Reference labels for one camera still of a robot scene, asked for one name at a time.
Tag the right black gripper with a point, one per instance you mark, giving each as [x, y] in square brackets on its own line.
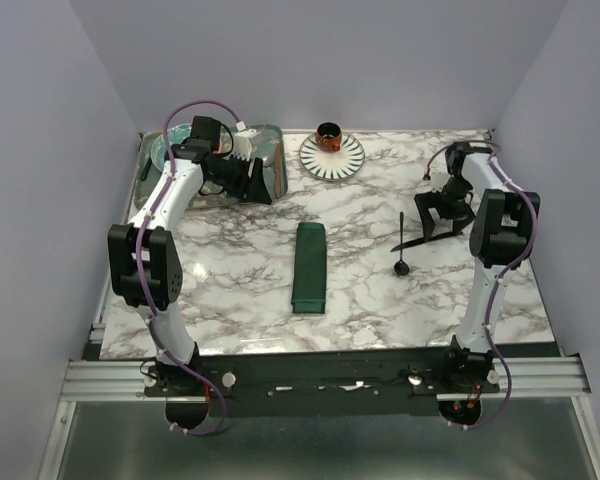
[428, 200]

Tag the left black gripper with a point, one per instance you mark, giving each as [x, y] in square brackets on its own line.
[253, 187]

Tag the black knife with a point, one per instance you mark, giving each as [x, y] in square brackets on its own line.
[415, 242]

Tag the black spoon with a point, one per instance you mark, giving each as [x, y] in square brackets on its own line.
[401, 268]

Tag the dark green cloth napkin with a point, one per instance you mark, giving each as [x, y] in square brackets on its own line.
[310, 269]

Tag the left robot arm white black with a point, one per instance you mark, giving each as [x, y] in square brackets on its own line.
[145, 268]

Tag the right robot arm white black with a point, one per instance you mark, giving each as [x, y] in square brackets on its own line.
[503, 219]

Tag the floral teal serving tray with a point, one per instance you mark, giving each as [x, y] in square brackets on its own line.
[211, 197]

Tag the white striped saucer plate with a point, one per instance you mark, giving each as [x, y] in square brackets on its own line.
[332, 166]

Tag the brown glazed cup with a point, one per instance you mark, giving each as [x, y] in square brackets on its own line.
[328, 137]

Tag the red and teal plate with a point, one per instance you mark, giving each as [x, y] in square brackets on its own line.
[176, 135]

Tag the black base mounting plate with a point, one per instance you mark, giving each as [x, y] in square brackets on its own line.
[333, 383]

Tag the green handled utensil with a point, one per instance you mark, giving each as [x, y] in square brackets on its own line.
[145, 169]

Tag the aluminium frame rail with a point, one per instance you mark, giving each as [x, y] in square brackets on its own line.
[121, 381]

